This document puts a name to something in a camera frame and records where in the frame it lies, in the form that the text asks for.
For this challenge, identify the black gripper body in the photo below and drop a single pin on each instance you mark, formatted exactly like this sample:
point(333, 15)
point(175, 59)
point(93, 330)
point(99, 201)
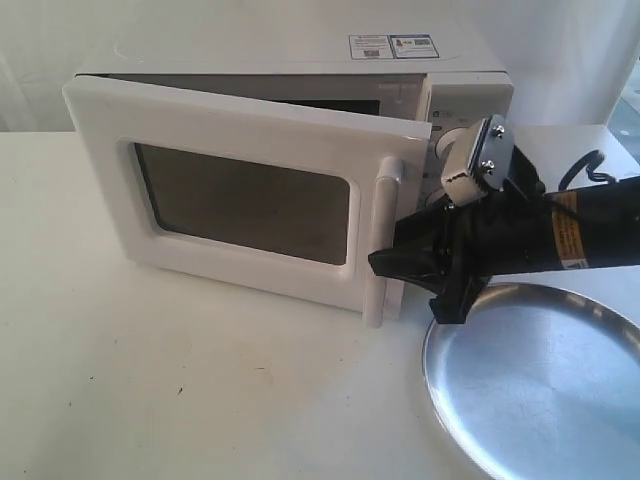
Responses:
point(488, 239)

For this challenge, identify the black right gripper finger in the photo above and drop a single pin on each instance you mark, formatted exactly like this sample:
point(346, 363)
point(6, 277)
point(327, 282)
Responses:
point(422, 267)

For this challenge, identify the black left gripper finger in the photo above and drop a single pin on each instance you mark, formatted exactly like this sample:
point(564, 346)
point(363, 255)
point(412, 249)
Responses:
point(426, 229)

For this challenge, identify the white microwave door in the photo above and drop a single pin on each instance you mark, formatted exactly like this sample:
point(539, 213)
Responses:
point(278, 197)

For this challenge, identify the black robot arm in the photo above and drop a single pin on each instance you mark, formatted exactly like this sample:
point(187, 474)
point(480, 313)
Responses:
point(591, 222)

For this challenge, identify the white microwave oven body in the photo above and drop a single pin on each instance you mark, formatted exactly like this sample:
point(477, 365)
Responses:
point(298, 53)

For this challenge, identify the upper white control knob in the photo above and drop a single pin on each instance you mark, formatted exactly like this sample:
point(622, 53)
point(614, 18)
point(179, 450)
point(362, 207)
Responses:
point(446, 141)

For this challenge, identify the round stainless steel tray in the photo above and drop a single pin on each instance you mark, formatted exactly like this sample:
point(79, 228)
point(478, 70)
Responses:
point(538, 383)

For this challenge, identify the blue white label sticker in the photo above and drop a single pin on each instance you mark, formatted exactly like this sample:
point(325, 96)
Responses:
point(392, 47)

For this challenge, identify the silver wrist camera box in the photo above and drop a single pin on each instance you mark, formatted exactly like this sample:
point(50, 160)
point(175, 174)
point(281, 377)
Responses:
point(478, 162)

